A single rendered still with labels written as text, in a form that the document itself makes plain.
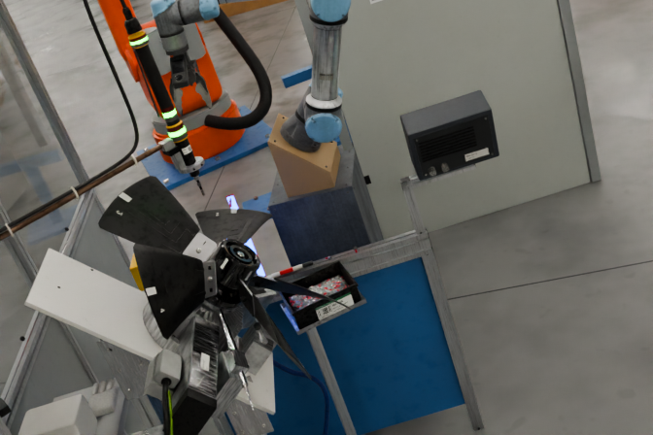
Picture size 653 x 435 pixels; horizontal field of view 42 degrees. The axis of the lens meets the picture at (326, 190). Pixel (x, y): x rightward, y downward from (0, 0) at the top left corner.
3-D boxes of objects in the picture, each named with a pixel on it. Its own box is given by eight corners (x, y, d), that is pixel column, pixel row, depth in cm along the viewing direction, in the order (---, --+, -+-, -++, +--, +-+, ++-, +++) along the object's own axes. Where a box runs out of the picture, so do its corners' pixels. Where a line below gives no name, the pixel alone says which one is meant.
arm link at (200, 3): (214, -17, 255) (179, -9, 256) (212, -4, 245) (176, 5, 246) (222, 7, 259) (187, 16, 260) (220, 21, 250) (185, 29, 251)
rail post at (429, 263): (473, 431, 308) (421, 256, 274) (471, 423, 312) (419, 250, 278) (484, 428, 308) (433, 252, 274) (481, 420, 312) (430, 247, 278)
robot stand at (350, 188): (352, 370, 359) (277, 167, 316) (421, 356, 354) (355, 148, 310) (350, 419, 333) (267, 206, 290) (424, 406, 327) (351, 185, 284)
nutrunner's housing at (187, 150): (192, 180, 216) (121, 11, 196) (186, 178, 219) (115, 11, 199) (205, 173, 218) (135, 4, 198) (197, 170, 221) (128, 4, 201)
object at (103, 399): (86, 421, 237) (84, 416, 236) (94, 387, 250) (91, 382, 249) (116, 412, 237) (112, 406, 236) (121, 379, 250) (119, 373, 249)
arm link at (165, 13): (173, -3, 246) (146, 4, 246) (185, 33, 250) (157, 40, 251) (177, -9, 253) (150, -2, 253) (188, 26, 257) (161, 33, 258)
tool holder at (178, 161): (181, 180, 212) (166, 146, 208) (168, 175, 217) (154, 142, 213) (210, 162, 216) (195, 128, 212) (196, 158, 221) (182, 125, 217)
